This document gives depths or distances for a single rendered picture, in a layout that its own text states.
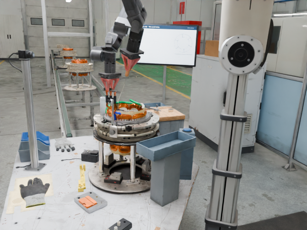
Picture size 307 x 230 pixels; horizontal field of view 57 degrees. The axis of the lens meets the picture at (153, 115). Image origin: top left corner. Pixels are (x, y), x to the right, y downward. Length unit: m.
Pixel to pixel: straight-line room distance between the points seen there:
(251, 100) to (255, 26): 2.64
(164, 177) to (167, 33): 1.45
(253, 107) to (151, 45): 1.83
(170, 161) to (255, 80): 2.62
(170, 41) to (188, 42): 0.15
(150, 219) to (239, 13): 0.85
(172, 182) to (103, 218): 0.32
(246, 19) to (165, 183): 0.71
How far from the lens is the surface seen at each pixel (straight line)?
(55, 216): 1.26
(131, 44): 1.27
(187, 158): 1.43
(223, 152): 1.28
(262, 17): 1.11
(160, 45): 2.39
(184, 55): 2.37
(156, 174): 1.23
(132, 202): 1.30
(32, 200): 1.37
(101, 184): 1.39
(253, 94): 3.70
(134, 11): 1.18
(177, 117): 1.55
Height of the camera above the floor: 1.50
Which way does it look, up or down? 16 degrees down
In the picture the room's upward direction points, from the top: 2 degrees clockwise
